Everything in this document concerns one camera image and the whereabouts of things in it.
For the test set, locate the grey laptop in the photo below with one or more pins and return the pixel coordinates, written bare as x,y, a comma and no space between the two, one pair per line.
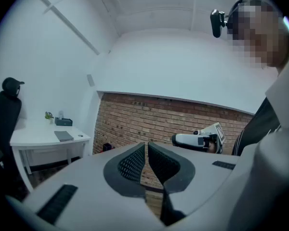
63,135

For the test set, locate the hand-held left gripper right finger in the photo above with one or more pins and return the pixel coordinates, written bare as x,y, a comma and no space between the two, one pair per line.
166,167

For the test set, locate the person's black printed shirt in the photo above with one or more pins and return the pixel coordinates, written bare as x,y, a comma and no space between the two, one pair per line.
257,126

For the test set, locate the black office chair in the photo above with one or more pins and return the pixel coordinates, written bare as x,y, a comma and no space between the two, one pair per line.
4,124

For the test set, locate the small purple flower plant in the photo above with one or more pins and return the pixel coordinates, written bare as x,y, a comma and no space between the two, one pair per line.
48,116

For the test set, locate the black head-mounted camera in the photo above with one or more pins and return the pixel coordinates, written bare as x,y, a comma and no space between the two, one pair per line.
216,23

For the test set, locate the white desk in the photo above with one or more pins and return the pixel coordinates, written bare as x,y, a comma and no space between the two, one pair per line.
38,136

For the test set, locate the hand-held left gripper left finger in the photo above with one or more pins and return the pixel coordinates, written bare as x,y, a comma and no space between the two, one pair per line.
132,167

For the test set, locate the dark green box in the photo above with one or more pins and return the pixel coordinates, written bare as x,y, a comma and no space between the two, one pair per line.
63,122

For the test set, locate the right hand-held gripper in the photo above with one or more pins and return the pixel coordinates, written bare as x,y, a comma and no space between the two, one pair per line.
187,141

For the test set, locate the person's head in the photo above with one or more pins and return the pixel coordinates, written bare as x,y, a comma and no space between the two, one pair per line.
257,32

